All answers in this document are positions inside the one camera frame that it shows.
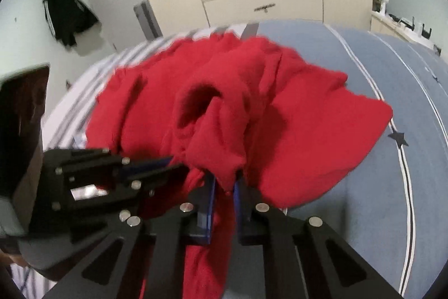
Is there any striped star-print bed sheet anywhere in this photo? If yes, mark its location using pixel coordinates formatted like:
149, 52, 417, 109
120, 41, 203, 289
10, 19, 448, 299

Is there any black jacket with white stripes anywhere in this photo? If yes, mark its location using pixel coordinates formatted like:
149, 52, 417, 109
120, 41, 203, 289
43, 0, 99, 48

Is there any white nightstand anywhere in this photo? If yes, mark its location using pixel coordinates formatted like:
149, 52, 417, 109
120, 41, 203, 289
370, 10, 443, 54

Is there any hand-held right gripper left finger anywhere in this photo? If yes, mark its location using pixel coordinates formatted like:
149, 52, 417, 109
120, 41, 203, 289
42, 173, 216, 299

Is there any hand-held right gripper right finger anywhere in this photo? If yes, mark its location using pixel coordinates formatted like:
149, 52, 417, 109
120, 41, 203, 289
224, 176, 403, 299

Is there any grey upright suitcase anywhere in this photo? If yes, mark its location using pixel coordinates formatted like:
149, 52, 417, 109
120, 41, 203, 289
134, 1, 163, 40

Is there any red knit sweater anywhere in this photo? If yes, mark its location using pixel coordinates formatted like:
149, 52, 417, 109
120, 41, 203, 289
86, 33, 393, 299

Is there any black router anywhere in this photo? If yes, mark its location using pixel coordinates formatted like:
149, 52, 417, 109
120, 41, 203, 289
388, 15, 435, 39

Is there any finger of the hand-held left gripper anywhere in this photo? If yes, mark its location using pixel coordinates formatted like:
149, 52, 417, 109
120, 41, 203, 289
121, 155, 174, 178
128, 162, 187, 203

